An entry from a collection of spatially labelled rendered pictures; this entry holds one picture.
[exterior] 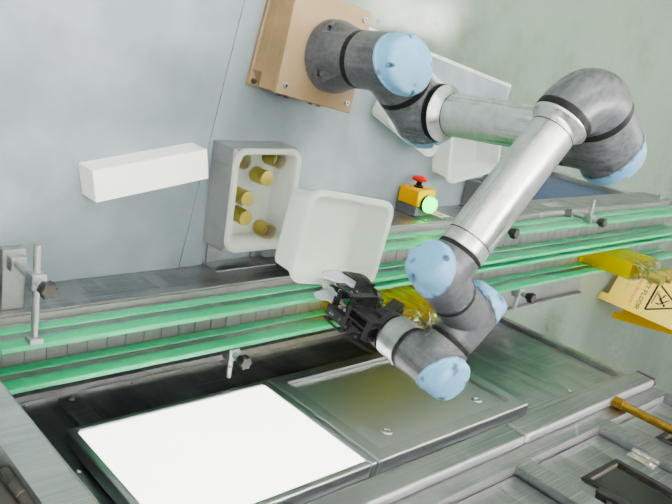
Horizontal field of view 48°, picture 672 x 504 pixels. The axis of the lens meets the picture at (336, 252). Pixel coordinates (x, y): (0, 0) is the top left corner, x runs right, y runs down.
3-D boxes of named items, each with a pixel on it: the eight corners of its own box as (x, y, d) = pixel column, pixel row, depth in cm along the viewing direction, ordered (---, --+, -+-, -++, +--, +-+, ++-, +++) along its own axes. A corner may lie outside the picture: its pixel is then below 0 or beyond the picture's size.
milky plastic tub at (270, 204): (202, 241, 165) (224, 254, 159) (213, 139, 158) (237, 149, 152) (266, 235, 176) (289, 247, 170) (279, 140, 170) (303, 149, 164)
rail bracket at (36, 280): (-17, 305, 134) (31, 358, 118) (-16, 214, 129) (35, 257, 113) (11, 302, 137) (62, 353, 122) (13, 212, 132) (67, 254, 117)
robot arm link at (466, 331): (494, 280, 116) (447, 334, 115) (518, 315, 123) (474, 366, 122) (459, 258, 121) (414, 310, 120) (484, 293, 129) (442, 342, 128)
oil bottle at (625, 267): (576, 260, 253) (656, 290, 234) (580, 244, 252) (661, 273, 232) (585, 259, 257) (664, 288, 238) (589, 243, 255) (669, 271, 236)
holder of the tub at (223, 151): (199, 263, 167) (219, 275, 161) (213, 140, 159) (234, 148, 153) (262, 256, 178) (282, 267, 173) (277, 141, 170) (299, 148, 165)
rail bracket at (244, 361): (199, 362, 159) (235, 391, 150) (202, 332, 157) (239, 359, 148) (215, 359, 162) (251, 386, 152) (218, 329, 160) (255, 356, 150)
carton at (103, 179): (78, 162, 141) (92, 170, 137) (191, 142, 155) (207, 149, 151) (81, 193, 143) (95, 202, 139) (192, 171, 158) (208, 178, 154)
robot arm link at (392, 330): (430, 326, 127) (412, 367, 129) (412, 312, 130) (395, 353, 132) (401, 327, 122) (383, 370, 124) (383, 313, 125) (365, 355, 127)
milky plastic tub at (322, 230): (283, 176, 137) (314, 188, 131) (366, 192, 153) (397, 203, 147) (259, 267, 140) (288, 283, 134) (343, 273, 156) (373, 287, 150)
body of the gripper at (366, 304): (333, 278, 132) (378, 314, 124) (368, 279, 137) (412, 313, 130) (319, 317, 134) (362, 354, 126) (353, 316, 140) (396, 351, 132)
